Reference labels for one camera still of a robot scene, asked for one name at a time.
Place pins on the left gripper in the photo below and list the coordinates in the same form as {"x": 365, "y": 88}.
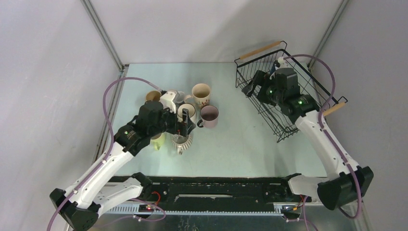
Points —
{"x": 179, "y": 127}

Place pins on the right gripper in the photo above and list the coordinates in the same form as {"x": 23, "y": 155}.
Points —
{"x": 261, "y": 78}

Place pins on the white ribbed black-rimmed mug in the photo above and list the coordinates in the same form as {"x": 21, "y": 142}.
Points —
{"x": 192, "y": 112}

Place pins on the lilac mug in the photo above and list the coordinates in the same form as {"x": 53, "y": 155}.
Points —
{"x": 209, "y": 117}

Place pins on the small white cup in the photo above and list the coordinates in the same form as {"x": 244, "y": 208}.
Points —
{"x": 180, "y": 97}

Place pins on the white ribbed cup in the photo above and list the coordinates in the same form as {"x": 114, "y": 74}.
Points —
{"x": 182, "y": 143}

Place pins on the floral patterned mug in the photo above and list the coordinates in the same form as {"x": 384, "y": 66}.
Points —
{"x": 200, "y": 93}

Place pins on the light green mug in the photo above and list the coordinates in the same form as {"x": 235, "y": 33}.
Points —
{"x": 158, "y": 141}

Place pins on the beige ceramic cup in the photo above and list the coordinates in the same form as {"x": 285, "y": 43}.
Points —
{"x": 153, "y": 96}

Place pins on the dark blue mug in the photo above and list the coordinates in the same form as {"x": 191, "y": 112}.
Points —
{"x": 274, "y": 68}

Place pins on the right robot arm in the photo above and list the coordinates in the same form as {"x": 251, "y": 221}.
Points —
{"x": 346, "y": 180}

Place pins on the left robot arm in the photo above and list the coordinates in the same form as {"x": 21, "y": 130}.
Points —
{"x": 85, "y": 201}

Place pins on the black wire dish rack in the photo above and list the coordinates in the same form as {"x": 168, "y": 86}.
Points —
{"x": 298, "y": 91}

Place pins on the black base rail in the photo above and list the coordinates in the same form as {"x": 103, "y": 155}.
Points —
{"x": 218, "y": 194}

